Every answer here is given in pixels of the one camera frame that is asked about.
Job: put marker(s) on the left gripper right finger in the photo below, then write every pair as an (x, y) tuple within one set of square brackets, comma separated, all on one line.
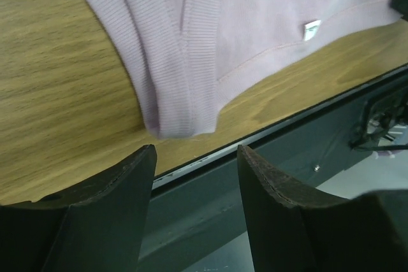
[(274, 203)]

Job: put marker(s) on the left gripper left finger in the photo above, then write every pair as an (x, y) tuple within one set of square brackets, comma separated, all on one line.
[(103, 217)]

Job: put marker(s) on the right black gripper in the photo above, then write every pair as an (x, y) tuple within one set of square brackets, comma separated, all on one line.
[(401, 7)]

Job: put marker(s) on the pink tank top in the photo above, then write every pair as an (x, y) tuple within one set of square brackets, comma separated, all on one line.
[(187, 59)]

